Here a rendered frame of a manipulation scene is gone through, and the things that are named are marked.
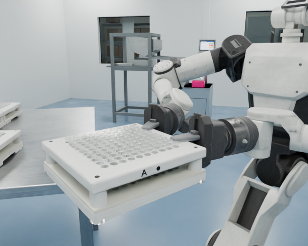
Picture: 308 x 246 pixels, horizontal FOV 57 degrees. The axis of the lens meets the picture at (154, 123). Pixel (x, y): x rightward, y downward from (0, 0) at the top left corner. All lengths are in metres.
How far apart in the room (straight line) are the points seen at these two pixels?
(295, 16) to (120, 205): 0.77
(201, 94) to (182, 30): 2.99
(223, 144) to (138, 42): 4.22
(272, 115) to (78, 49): 6.94
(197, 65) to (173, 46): 5.51
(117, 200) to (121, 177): 0.04
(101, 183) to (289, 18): 0.77
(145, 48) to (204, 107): 1.53
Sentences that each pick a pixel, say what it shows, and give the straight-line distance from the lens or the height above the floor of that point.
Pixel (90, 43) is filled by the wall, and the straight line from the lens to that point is 7.32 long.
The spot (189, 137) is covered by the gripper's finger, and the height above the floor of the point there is 1.09.
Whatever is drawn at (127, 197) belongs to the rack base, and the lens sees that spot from 0.48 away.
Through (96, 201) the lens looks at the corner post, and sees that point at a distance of 0.45.
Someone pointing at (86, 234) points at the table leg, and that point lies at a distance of 0.99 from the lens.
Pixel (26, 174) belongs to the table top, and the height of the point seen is 0.89.
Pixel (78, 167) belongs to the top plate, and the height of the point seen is 1.08.
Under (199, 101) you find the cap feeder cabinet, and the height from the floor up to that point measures 0.58.
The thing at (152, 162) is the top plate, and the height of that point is 1.08.
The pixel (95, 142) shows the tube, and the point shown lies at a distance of 0.58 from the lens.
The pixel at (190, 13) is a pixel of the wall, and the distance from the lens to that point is 6.58.
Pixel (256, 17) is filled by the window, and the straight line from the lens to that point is 6.60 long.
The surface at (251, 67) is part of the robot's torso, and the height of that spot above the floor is 1.21.
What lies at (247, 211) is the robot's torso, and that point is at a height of 0.72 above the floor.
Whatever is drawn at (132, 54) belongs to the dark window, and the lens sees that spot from 6.99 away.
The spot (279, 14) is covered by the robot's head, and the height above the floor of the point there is 1.37.
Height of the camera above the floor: 1.27
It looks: 15 degrees down
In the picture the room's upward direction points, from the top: straight up
